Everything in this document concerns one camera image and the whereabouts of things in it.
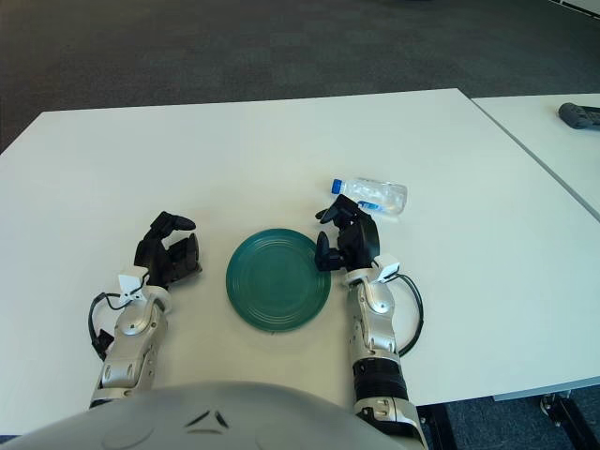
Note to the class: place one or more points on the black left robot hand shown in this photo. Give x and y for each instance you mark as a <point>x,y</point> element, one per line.
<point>154,255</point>

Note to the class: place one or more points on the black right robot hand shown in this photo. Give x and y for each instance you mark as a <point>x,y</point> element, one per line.
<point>358,239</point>

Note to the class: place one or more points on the clear bottle with blue cap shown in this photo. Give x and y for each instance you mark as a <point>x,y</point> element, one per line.
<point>379,192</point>

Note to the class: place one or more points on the green round plate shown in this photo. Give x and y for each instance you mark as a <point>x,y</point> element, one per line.
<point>272,281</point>

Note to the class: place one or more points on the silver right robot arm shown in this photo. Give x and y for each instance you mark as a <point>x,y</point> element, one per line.
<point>375,319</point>

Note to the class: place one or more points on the grey robot torso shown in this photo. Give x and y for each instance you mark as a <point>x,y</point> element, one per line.
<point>187,422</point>

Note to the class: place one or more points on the black table leg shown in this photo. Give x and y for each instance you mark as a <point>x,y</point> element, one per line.
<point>436,426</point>

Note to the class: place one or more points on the dark grey handheld controller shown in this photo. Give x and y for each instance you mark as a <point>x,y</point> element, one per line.
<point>579,115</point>

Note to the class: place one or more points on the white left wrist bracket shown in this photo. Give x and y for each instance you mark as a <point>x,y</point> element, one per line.
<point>129,283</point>

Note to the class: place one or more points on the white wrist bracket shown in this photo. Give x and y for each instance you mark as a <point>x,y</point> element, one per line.
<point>129,283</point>
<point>388,269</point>

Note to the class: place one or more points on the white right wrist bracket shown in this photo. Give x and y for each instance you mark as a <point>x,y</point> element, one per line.
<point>388,269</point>

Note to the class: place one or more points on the black table base frame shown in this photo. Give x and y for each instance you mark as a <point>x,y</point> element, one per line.
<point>562,410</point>

